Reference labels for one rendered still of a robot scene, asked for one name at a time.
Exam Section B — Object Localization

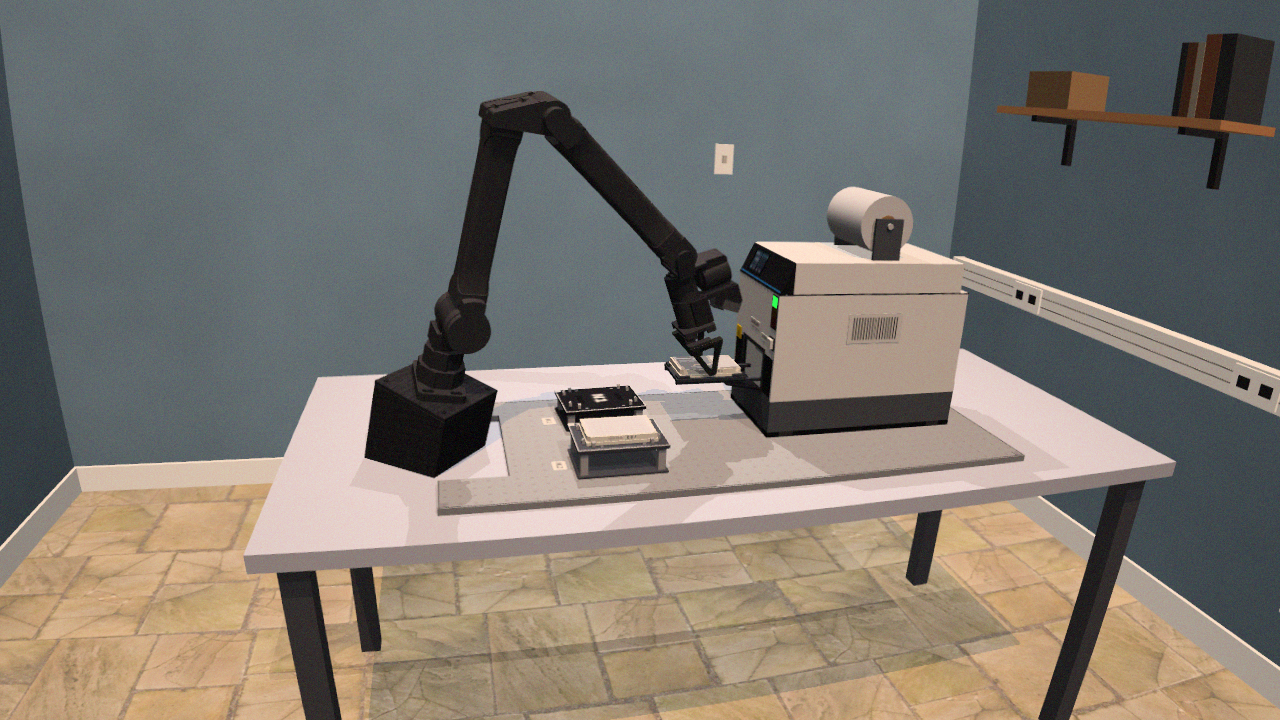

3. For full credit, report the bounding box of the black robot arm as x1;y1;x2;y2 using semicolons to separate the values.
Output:
412;91;742;404

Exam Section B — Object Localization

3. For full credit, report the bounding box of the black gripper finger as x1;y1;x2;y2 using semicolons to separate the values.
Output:
689;336;723;375
672;331;704;356

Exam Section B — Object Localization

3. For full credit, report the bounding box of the beige plate with grid of square wells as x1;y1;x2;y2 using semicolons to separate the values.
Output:
669;357;741;378

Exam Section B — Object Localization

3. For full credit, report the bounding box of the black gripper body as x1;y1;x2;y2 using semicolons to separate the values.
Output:
671;293;716;350

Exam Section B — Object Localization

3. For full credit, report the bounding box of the cream multi-well plate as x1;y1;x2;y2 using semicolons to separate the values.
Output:
579;415;659;446

